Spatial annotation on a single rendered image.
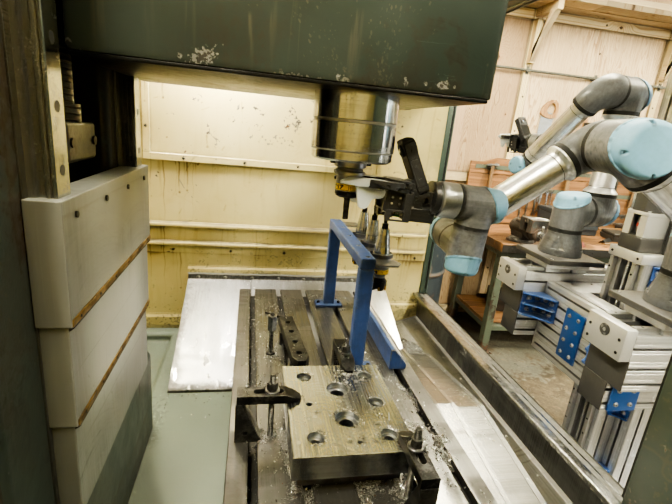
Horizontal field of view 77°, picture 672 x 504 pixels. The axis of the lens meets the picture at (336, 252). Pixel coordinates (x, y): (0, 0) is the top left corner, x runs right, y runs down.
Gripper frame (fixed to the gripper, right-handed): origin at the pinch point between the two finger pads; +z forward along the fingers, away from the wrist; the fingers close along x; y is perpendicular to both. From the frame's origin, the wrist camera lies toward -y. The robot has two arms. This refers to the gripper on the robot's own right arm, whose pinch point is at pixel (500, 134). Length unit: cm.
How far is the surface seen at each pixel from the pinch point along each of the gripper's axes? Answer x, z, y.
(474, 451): -88, -95, 73
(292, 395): -137, -94, 39
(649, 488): -71, -128, 60
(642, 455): -70, -124, 55
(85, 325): -169, -97, 14
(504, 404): -63, -80, 77
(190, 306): -152, 3, 59
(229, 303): -136, 1, 61
